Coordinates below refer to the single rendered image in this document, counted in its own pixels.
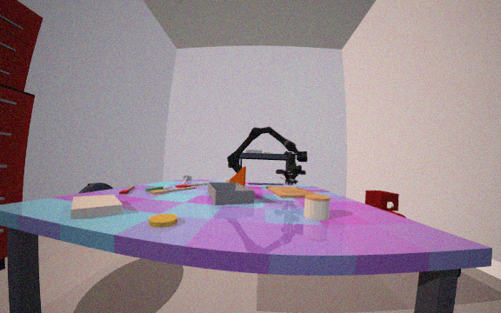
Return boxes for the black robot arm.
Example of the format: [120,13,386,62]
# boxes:
[227,127,308,173]

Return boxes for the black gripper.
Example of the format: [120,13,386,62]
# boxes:
[276,162,306,186]

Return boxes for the yellow flat disc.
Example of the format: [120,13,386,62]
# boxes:
[149,214,177,228]

